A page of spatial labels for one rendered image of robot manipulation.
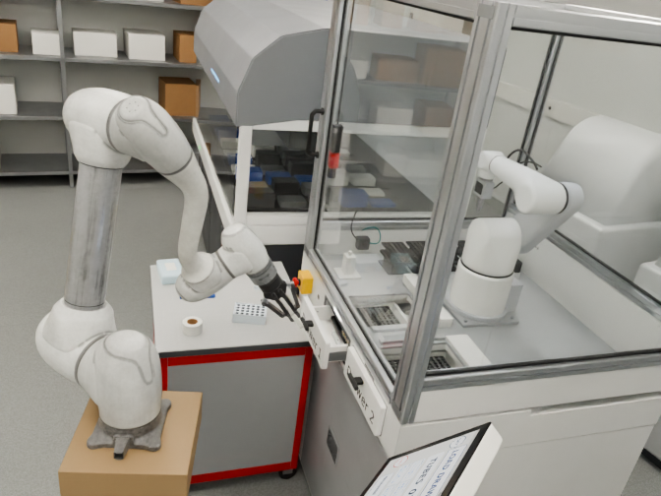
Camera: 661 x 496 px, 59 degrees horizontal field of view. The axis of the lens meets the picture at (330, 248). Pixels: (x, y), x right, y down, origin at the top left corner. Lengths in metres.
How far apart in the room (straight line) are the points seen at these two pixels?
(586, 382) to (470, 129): 0.93
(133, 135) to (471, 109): 0.72
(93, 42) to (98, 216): 3.93
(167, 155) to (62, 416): 1.89
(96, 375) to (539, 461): 1.33
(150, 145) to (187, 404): 0.76
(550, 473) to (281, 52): 1.82
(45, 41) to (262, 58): 3.09
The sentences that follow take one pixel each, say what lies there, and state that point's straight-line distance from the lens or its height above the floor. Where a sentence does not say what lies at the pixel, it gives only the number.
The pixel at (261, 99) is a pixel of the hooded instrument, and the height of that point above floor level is 1.48.
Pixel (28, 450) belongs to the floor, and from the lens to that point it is 2.93.
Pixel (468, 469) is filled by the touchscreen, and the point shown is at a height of 1.19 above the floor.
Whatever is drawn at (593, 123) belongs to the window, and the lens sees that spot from 1.46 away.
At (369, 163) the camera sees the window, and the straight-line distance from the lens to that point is 1.78.
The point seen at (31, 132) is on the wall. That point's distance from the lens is 5.93.
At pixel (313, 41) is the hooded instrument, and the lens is 2.50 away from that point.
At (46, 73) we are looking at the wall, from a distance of 5.80.
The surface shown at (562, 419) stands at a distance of 1.95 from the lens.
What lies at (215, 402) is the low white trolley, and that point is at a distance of 2.29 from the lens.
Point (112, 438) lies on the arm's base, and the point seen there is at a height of 0.88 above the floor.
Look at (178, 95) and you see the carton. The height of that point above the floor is 0.80.
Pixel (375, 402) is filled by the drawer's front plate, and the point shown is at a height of 0.91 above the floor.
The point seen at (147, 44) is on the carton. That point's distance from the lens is 5.39.
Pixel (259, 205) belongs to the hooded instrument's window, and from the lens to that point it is 2.67.
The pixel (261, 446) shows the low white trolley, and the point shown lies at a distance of 2.50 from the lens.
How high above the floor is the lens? 2.02
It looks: 26 degrees down
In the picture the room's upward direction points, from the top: 8 degrees clockwise
